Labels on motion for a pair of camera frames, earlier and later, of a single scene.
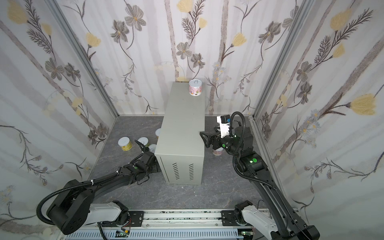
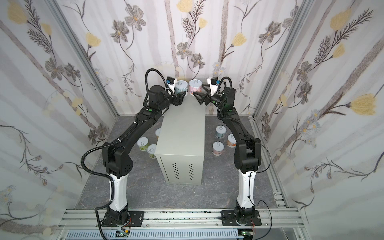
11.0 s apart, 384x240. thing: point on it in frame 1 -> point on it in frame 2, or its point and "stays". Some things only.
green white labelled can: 152,148 stays
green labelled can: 144,141 stays
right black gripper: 213,140 -> 207,98
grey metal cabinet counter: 180,150 stays
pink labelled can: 195,86 stays
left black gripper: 155,167 -> 178,100
